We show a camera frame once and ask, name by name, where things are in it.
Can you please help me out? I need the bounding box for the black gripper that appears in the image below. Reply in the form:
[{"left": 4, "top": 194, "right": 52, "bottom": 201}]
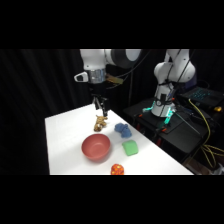
[{"left": 87, "top": 81, "right": 110, "bottom": 117}]

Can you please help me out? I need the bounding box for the red spotted ball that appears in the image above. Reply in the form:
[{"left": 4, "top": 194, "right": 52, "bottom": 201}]
[{"left": 110, "top": 163, "right": 125, "bottom": 176}]

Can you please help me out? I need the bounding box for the pink bowl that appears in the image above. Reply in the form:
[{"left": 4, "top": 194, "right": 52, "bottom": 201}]
[{"left": 81, "top": 133, "right": 112, "bottom": 162}]

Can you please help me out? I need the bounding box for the brown plush toy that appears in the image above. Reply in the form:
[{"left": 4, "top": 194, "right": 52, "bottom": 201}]
[{"left": 93, "top": 114, "right": 109, "bottom": 133}]

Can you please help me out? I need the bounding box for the green foam block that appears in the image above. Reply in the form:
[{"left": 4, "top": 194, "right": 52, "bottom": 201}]
[{"left": 121, "top": 139, "right": 140, "bottom": 157}]

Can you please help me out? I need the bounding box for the black robot stand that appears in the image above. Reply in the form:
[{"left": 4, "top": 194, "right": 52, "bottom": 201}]
[{"left": 122, "top": 97, "right": 224, "bottom": 165}]

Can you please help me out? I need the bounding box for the black laptop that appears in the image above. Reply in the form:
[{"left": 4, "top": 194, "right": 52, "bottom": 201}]
[{"left": 179, "top": 85, "right": 224, "bottom": 110}]

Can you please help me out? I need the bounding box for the tan wrist camera mount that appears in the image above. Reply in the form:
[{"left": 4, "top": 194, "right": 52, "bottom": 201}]
[{"left": 105, "top": 73, "right": 124, "bottom": 87}]

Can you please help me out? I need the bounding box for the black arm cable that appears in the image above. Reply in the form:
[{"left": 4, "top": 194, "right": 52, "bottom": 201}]
[{"left": 114, "top": 49, "right": 152, "bottom": 88}]

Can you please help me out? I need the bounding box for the yellow cable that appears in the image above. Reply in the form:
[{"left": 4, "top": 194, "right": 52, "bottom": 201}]
[{"left": 187, "top": 98, "right": 224, "bottom": 169}]

